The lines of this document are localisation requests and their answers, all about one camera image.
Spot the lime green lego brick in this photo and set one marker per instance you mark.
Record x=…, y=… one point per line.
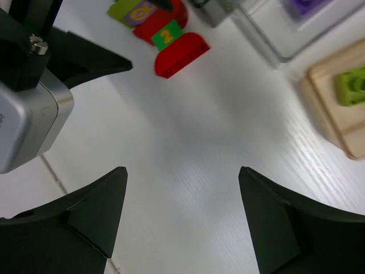
x=349, y=87

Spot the purple lego brick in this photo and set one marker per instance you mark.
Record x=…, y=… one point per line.
x=301, y=9

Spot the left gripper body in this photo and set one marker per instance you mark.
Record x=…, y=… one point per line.
x=24, y=50

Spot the clear container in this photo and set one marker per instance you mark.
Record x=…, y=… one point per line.
x=277, y=36

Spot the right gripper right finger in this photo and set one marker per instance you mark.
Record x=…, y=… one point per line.
x=292, y=233

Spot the amber container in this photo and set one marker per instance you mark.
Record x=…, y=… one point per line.
x=343, y=126

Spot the dark grey container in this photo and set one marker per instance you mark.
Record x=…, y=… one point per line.
x=212, y=12

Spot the red green red lego stack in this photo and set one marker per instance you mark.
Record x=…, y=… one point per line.
x=177, y=49

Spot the purple butterfly lego piece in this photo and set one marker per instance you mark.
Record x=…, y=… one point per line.
x=140, y=13

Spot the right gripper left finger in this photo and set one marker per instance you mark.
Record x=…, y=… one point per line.
x=73, y=234

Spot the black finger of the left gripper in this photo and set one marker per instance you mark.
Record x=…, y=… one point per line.
x=76, y=60

